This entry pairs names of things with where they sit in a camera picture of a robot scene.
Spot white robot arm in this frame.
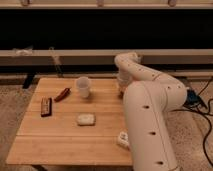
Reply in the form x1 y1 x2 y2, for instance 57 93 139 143
114 52 187 171

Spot white plastic cup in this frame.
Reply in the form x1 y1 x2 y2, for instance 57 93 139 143
76 76 90 98

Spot white sponge block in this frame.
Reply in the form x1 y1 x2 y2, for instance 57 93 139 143
77 114 96 126

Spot white labelled packet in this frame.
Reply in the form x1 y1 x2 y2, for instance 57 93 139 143
117 132 129 149

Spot wooden table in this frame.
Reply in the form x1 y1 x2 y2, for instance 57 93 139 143
7 78 132 166

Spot dark brown rectangular box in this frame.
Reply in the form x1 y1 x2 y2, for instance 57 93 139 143
41 98 52 117

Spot black floor cables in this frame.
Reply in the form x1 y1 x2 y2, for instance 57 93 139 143
171 78 213 168

